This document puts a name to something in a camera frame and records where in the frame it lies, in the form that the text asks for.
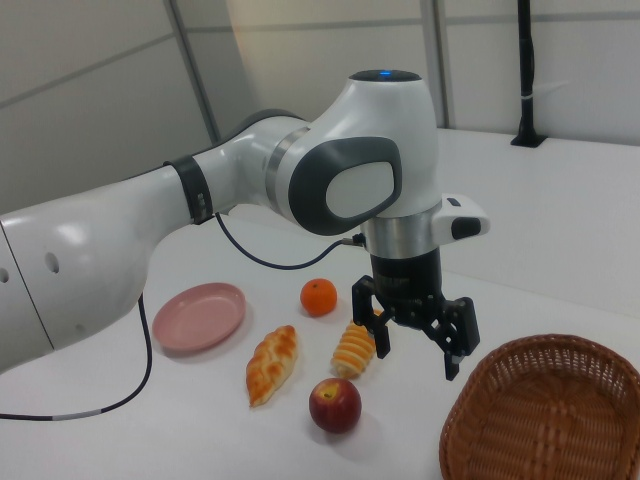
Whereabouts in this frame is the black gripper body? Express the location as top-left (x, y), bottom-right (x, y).
top-left (368, 249), bottom-right (454, 331)

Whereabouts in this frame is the striped spiral toy bread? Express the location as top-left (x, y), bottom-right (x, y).
top-left (332, 319), bottom-right (376, 380)

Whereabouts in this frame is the toy orange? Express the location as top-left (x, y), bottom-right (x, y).
top-left (299, 278), bottom-right (339, 319)

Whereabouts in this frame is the red toy apple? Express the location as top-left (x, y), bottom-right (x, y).
top-left (308, 377), bottom-right (363, 434)

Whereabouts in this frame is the braided toy bread loaf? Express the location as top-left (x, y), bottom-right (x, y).
top-left (244, 324), bottom-right (300, 409)

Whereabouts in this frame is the brown woven basket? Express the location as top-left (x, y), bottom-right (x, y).
top-left (438, 333), bottom-right (640, 480)

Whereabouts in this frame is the pink plate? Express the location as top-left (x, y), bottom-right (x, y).
top-left (152, 282), bottom-right (247, 357)

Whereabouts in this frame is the black pole stand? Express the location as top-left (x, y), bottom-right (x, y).
top-left (509, 0), bottom-right (547, 149)

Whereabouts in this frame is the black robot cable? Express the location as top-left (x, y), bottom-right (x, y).
top-left (0, 212), bottom-right (369, 422)

